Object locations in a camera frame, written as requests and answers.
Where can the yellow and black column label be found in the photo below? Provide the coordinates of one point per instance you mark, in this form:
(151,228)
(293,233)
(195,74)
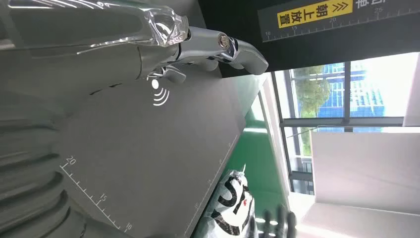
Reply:
(328,18)

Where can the window with dark frame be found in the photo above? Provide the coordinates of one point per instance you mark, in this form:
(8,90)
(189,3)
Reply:
(341,95)

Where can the green conveyor belt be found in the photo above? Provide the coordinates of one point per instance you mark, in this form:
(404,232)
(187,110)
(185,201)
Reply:
(259,157)

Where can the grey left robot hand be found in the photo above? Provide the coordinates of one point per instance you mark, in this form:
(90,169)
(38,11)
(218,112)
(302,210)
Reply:
(82,65)

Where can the black scanner column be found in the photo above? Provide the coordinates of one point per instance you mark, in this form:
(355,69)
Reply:
(311,52)

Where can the black scanner base plate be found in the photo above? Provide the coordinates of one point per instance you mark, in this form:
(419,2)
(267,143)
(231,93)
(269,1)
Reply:
(147,148)

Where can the white package with black letters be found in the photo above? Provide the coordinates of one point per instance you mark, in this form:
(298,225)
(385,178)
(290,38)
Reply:
(231,207)

